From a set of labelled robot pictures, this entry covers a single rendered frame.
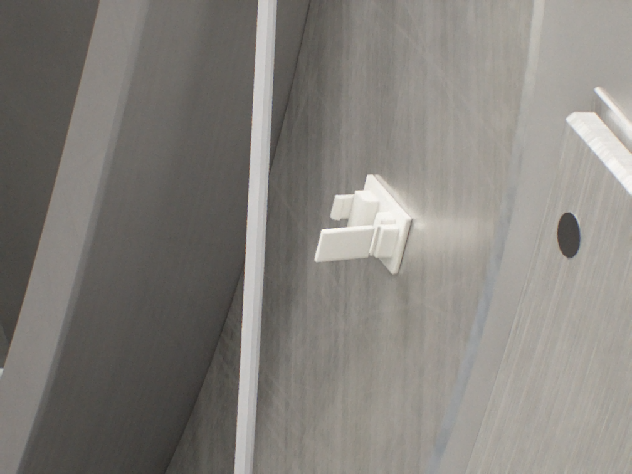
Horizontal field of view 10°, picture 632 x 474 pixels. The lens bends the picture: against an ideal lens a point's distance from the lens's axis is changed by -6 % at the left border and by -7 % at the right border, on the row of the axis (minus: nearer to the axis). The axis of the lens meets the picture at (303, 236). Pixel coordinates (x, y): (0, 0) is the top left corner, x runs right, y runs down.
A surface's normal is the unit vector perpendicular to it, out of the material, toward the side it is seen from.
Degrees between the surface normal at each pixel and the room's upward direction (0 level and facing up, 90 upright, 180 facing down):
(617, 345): 90
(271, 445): 90
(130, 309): 123
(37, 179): 59
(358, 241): 115
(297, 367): 90
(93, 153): 90
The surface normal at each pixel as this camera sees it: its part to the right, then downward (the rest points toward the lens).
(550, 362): -0.88, 0.04
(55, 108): 0.43, -0.36
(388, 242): 0.43, 0.50
